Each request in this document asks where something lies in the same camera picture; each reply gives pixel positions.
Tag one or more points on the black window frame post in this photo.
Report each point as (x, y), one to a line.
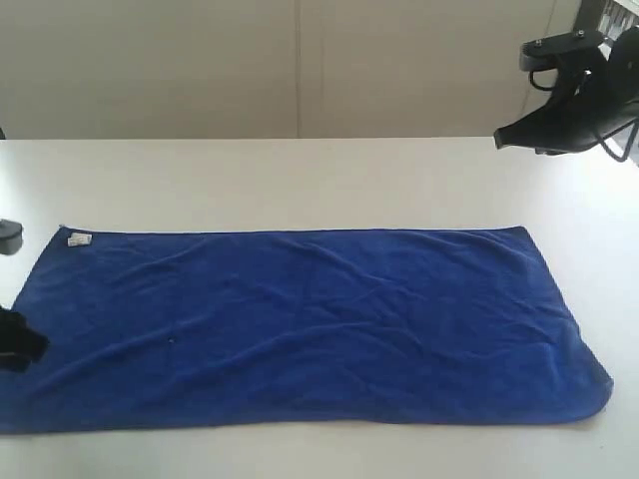
(588, 15)

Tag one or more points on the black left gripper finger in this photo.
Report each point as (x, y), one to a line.
(20, 345)

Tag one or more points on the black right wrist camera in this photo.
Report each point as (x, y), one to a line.
(570, 54)

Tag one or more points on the blue microfibre cloth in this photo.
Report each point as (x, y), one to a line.
(156, 331)

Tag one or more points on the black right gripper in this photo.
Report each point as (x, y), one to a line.
(594, 109)

